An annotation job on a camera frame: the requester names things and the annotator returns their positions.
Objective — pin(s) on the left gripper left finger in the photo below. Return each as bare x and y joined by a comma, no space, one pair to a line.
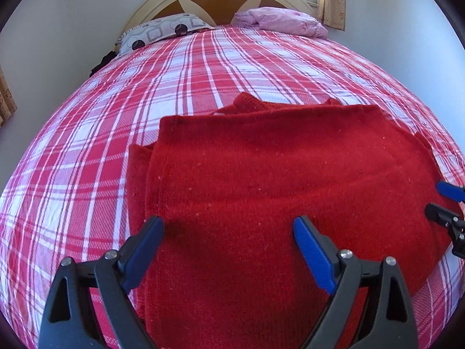
69,319

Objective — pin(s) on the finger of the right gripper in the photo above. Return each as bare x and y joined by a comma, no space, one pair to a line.
451,191
453,224

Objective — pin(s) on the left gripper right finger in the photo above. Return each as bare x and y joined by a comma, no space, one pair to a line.
375,292

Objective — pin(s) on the red knit sweater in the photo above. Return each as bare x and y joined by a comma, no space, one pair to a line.
228,186

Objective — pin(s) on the red white plaid bedspread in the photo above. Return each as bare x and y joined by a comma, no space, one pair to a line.
66,196

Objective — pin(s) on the beige side window curtain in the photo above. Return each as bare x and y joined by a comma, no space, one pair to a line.
7,104

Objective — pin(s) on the pink pillow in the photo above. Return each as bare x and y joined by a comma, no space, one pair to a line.
281,20

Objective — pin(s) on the black object beside bed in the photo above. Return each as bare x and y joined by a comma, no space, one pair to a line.
104,62

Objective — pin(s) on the white black patterned pillow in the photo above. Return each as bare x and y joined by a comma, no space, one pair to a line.
159,29

